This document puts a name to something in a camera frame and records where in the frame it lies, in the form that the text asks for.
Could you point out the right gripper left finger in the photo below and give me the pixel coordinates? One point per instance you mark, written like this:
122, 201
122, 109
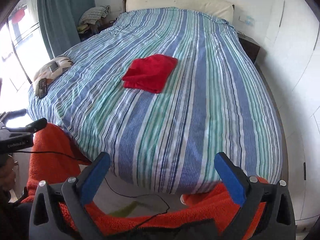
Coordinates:
58, 210

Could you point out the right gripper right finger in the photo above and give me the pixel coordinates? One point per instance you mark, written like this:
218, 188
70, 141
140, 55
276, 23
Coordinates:
277, 220

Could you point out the red knit sweater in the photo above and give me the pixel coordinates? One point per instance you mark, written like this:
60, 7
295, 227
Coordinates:
149, 74

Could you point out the orange fleece clothing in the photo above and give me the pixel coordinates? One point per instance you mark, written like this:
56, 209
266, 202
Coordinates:
55, 158

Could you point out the pile of striped clothes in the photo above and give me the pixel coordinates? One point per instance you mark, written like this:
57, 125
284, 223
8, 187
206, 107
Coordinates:
92, 19

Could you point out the person's left hand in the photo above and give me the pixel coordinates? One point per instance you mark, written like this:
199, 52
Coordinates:
8, 175

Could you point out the black smartphone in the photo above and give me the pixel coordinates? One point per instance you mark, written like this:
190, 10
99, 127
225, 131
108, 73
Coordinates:
43, 88

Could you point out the patterned beige pillow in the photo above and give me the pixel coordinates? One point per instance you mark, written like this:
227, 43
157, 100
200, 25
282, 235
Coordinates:
51, 71

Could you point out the striped blue green bedspread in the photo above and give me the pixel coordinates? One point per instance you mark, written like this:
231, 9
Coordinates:
213, 101

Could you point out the teal window curtain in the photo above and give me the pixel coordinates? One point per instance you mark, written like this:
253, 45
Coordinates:
58, 21

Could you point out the white wardrobe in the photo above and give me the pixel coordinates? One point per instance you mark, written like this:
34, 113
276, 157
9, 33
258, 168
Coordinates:
290, 63

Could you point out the dark wooden nightstand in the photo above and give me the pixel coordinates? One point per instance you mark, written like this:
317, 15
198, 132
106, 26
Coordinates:
250, 46

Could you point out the cream bed headboard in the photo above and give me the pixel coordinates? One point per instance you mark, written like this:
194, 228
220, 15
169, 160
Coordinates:
218, 8

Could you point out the white wall socket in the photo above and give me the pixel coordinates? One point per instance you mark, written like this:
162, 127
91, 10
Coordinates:
248, 20

